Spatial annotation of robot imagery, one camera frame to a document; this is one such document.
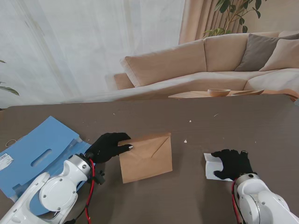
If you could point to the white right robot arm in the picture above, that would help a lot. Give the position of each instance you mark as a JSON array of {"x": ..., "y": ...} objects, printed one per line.
[{"x": 257, "y": 200}]

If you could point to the flat wooden plate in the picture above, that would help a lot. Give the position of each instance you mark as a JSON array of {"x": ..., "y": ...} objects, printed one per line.
[{"x": 248, "y": 92}]

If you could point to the wooden bowl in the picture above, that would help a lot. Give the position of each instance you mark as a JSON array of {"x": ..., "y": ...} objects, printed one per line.
[{"x": 218, "y": 93}]

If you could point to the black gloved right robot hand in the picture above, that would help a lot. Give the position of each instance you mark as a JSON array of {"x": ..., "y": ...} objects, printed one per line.
[{"x": 236, "y": 163}]

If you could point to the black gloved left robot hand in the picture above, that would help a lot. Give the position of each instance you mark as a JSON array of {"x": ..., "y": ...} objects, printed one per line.
[{"x": 105, "y": 149}]

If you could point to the beige pleated curtain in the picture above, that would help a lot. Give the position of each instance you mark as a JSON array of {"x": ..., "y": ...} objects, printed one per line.
[{"x": 198, "y": 21}]

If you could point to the wooden coffee table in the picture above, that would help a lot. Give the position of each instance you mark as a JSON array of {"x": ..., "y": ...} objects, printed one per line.
[{"x": 191, "y": 94}]

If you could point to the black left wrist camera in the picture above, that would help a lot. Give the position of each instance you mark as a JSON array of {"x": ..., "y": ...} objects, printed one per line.
[{"x": 99, "y": 177}]

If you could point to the brown kraft paper envelope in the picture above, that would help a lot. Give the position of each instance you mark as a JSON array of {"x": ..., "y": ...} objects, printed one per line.
[{"x": 144, "y": 163}]

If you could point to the beige sofa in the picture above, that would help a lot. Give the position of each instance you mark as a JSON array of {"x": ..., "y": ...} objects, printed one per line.
[{"x": 168, "y": 63}]

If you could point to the white lined letter paper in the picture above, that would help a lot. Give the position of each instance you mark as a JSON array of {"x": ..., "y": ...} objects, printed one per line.
[{"x": 210, "y": 166}]

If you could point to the grey cushion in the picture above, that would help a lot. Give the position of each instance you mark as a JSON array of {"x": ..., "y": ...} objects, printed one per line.
[{"x": 257, "y": 53}]

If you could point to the tall green leafy plant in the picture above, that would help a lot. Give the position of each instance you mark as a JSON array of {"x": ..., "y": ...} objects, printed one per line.
[{"x": 225, "y": 5}]

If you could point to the white sheer curtain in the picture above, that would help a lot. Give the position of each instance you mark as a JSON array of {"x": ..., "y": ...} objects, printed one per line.
[{"x": 81, "y": 46}]

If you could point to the blue plastic file folder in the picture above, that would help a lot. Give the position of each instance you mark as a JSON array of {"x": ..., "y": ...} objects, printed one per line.
[{"x": 35, "y": 140}]

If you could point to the beige cushion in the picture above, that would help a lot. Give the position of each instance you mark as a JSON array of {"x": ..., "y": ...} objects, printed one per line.
[{"x": 285, "y": 56}]

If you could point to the dark green plant leaves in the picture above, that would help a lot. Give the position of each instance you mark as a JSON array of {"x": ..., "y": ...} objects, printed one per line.
[{"x": 10, "y": 90}]

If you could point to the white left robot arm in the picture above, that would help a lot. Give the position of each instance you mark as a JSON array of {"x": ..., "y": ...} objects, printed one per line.
[{"x": 58, "y": 193}]

